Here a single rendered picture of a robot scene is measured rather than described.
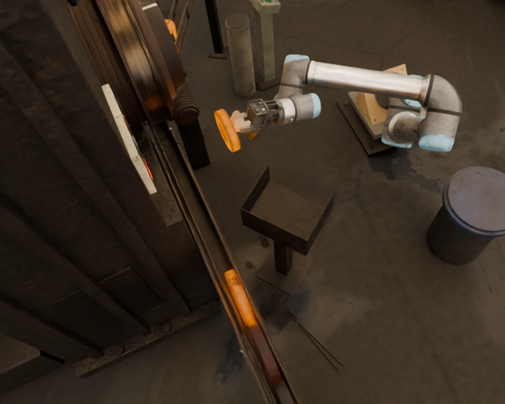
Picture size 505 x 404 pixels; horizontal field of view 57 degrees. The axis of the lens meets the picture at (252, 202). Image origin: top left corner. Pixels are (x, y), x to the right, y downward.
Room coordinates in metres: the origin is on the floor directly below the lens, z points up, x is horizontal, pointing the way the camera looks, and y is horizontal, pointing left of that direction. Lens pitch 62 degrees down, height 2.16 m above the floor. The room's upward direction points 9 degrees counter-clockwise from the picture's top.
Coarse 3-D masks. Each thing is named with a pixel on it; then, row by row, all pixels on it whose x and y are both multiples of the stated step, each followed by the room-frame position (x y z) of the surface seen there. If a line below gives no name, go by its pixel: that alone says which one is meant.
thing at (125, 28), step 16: (112, 0) 1.12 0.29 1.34; (112, 16) 1.07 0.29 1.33; (128, 16) 1.07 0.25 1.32; (128, 32) 1.03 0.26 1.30; (128, 48) 1.00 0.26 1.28; (144, 48) 1.00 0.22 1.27; (128, 64) 0.97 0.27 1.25; (144, 64) 0.98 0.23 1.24; (144, 80) 0.95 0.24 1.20; (144, 96) 0.94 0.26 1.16; (160, 96) 0.95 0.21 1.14; (160, 112) 0.94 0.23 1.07
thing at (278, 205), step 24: (264, 192) 0.87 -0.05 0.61; (288, 192) 0.86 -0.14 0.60; (264, 216) 0.78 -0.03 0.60; (288, 216) 0.76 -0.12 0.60; (312, 216) 0.75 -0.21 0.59; (288, 240) 0.65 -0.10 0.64; (312, 240) 0.64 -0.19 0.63; (264, 264) 0.82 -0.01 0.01; (288, 264) 0.75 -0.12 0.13; (288, 288) 0.68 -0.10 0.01
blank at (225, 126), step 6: (216, 114) 1.05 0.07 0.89; (222, 114) 1.04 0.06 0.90; (216, 120) 1.07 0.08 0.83; (222, 120) 1.01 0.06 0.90; (228, 120) 1.01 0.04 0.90; (222, 126) 1.01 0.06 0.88; (228, 126) 0.99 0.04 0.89; (222, 132) 1.04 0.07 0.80; (228, 132) 0.97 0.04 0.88; (234, 132) 0.97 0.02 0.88; (228, 138) 0.96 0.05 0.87; (234, 138) 0.96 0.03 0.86; (228, 144) 0.98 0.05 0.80; (234, 144) 0.95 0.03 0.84; (234, 150) 0.95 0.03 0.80
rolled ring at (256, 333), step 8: (248, 328) 0.35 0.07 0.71; (256, 328) 0.34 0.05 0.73; (256, 336) 0.32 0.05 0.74; (264, 336) 0.31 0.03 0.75; (256, 344) 0.29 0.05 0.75; (264, 344) 0.29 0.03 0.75; (264, 352) 0.27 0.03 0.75; (264, 360) 0.25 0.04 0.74; (272, 360) 0.24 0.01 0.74; (272, 368) 0.22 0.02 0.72; (272, 376) 0.21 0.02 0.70; (280, 376) 0.21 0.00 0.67
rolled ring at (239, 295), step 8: (232, 272) 0.53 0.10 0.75; (232, 280) 0.49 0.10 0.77; (232, 288) 0.47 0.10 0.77; (240, 288) 0.46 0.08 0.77; (240, 296) 0.44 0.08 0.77; (240, 304) 0.42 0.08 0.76; (248, 304) 0.42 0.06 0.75; (240, 312) 0.40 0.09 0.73; (248, 312) 0.40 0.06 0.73; (248, 320) 0.38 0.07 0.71
